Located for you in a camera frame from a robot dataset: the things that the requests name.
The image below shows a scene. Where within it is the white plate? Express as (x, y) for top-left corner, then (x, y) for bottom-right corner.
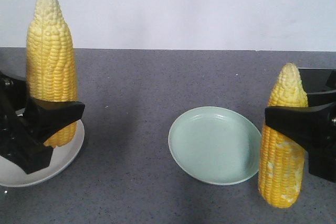
(1, 120), (85, 187)

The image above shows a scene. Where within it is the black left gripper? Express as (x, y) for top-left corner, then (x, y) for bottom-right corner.
(1, 72), (85, 174)

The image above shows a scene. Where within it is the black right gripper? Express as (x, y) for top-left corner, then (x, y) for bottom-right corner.
(265, 68), (335, 182)

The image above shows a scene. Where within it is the pale green plate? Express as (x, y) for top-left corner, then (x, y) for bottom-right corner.
(168, 106), (261, 185)

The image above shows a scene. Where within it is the blemished yellow corn cob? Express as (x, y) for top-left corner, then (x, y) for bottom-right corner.
(258, 63), (308, 208)

